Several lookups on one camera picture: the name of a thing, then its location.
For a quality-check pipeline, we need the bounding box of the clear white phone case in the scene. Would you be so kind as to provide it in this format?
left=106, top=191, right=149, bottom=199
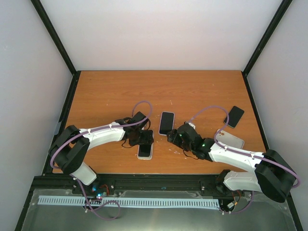
left=137, top=143, right=154, bottom=160

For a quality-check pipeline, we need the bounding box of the black phone green edge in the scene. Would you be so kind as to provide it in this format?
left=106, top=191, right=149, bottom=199
left=223, top=106, right=244, bottom=128

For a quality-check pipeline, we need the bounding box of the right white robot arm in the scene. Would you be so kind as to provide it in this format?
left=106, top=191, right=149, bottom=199
left=167, top=123, right=299, bottom=203

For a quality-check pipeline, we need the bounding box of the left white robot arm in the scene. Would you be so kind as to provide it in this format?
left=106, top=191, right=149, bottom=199
left=49, top=112, right=154, bottom=194

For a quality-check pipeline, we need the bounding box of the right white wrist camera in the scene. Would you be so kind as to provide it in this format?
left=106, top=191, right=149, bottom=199
left=188, top=123, right=196, bottom=129

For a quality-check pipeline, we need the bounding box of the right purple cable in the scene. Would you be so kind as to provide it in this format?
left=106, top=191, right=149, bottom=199
left=187, top=105, right=301, bottom=215

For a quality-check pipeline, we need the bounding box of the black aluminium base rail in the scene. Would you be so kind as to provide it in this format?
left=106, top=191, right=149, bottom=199
left=29, top=174, right=244, bottom=199

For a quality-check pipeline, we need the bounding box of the light blue cable duct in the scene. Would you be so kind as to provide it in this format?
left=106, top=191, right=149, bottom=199
left=37, top=195, right=219, bottom=209

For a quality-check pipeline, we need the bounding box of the left black frame post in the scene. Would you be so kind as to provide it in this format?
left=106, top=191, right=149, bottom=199
left=30, top=0, right=81, bottom=75

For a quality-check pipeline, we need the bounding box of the black frame post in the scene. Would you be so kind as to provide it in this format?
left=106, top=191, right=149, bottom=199
left=30, top=0, right=81, bottom=75
left=242, top=0, right=294, bottom=76

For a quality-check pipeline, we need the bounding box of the right black frame post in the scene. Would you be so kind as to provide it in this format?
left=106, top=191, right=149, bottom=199
left=242, top=0, right=294, bottom=76

